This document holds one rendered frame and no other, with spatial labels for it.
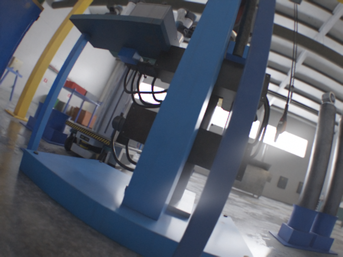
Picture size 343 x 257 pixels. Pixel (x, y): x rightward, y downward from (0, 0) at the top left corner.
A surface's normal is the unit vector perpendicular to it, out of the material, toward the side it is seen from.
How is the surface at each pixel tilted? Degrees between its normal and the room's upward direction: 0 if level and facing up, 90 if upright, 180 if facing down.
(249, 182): 90
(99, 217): 90
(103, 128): 90
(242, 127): 90
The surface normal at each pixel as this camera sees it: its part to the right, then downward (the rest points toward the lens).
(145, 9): -0.16, -0.22
